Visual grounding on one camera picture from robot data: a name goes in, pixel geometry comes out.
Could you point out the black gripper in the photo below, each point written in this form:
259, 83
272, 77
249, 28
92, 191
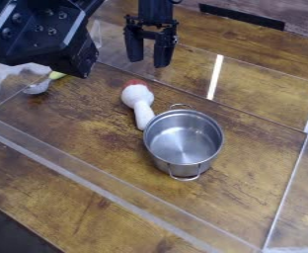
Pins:
152, 24

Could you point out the green handled metal spoon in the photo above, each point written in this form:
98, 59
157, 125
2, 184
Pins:
39, 88

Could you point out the white red toy mushroom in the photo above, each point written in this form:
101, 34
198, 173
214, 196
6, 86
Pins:
138, 97

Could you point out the black strip on table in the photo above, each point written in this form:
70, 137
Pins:
241, 16

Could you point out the small steel pot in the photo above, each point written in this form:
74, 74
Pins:
182, 139

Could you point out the clear acrylic enclosure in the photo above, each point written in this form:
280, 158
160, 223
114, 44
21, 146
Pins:
77, 178

